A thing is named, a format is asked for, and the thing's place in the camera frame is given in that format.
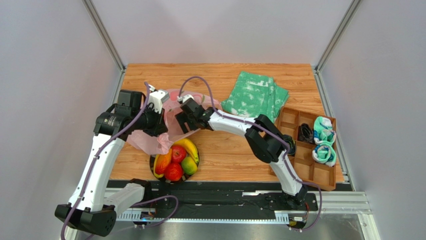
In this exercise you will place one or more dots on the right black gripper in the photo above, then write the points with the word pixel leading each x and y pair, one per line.
pixel 183 119

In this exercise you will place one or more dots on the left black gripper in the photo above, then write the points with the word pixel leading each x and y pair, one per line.
pixel 159 127

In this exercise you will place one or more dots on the yellow banana bunch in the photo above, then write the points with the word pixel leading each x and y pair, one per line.
pixel 190 147

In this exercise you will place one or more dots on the red apple fruit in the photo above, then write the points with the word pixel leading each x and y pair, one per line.
pixel 178 154

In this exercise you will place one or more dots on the green fruit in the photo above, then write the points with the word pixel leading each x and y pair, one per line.
pixel 189 166

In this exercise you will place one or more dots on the red tomato fruit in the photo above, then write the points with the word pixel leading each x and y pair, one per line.
pixel 173 172

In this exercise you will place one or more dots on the yellow mango fruit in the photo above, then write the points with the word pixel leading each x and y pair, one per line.
pixel 158 176

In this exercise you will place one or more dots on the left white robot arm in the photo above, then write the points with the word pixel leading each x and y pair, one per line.
pixel 87 209

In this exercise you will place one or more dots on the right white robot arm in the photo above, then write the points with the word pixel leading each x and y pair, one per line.
pixel 265 140

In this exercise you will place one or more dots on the dark round plate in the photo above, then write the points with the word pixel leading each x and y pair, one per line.
pixel 163 179

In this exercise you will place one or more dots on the green white cloth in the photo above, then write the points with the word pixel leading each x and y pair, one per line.
pixel 255 94

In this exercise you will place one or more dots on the wooden compartment tray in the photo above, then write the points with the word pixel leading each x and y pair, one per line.
pixel 299 125

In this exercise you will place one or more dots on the teal white sock upper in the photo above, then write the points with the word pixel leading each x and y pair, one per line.
pixel 323 131

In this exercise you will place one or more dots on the teal white sock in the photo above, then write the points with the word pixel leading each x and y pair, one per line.
pixel 325 154
pixel 323 131

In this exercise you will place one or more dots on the teal white sock lower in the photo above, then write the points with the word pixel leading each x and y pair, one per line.
pixel 325 154

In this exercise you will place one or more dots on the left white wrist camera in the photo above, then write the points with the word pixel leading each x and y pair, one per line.
pixel 156 100

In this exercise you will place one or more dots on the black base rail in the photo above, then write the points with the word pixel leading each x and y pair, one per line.
pixel 221 200

